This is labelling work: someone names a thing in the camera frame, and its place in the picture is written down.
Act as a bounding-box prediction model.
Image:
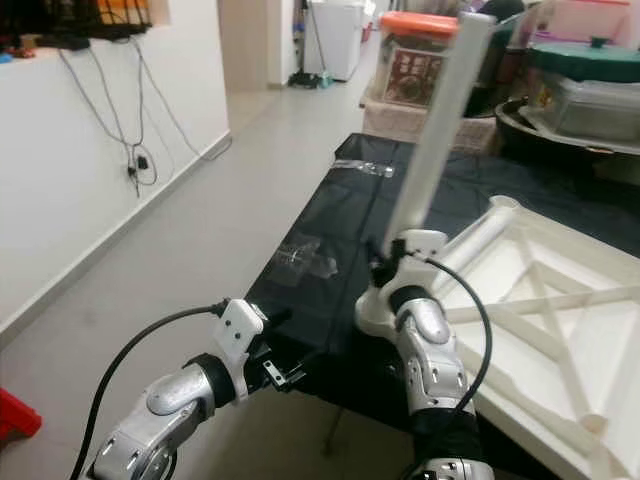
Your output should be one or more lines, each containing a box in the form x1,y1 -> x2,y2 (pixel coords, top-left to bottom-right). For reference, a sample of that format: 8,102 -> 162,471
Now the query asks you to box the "black tablecloth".
245,132 -> 640,480

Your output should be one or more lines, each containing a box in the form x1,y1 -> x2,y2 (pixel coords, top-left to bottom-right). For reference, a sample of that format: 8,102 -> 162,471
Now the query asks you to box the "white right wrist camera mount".
382,228 -> 449,291

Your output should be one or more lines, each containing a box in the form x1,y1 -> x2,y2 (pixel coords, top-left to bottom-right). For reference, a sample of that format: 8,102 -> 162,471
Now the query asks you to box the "black floor mop head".
288,70 -> 331,91

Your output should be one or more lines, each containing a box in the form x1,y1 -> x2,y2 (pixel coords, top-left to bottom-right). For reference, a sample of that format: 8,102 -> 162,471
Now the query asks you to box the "clear tape strip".
335,158 -> 396,179

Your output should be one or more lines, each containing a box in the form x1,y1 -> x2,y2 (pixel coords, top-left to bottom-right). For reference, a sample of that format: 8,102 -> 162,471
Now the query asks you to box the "black round basin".
495,95 -> 640,171

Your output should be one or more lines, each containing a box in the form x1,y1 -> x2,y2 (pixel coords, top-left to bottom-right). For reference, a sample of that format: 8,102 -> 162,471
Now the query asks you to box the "clear tape cross patch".
275,235 -> 341,283

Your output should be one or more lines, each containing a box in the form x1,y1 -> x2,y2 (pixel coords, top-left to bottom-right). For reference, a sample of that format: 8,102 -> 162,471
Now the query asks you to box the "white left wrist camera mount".
215,298 -> 266,401

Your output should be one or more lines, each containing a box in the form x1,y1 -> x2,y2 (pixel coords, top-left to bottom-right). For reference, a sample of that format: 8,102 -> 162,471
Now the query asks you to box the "beige cloth covered crate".
360,98 -> 501,153

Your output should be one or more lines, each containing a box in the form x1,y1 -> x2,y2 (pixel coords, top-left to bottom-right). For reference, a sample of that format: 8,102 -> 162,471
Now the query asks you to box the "red patterned box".
380,48 -> 446,106

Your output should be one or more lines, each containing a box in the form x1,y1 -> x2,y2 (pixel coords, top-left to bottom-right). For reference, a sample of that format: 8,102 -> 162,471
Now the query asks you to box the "pink plastic storage box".
540,0 -> 640,46

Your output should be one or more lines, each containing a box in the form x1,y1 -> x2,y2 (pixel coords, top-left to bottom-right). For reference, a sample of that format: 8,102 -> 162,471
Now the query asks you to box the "white fridge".
305,0 -> 366,83

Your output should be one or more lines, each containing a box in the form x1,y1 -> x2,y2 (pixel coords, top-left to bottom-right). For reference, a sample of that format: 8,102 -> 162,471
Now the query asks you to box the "orange lidded clear bin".
370,10 -> 461,109

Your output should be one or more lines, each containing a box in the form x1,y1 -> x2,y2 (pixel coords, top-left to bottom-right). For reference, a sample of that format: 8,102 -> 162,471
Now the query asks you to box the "clear plastic storage box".
530,70 -> 640,146

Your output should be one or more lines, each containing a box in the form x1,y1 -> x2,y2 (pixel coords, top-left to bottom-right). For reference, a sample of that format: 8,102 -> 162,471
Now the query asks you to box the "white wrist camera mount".
382,228 -> 449,291
215,298 -> 266,401

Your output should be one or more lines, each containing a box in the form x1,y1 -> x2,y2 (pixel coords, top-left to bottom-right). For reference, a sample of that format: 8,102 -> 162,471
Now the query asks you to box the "red floor object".
0,388 -> 43,446

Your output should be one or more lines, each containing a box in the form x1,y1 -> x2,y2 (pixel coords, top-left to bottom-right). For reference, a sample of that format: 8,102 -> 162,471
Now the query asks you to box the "white plastic table top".
353,195 -> 640,480

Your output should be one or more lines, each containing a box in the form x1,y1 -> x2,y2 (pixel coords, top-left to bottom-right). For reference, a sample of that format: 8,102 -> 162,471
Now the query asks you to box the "black wall cable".
55,45 -> 231,196

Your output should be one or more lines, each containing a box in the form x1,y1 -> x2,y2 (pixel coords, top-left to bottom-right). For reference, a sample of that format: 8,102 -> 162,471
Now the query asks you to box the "black wire wall rack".
0,0 -> 169,46

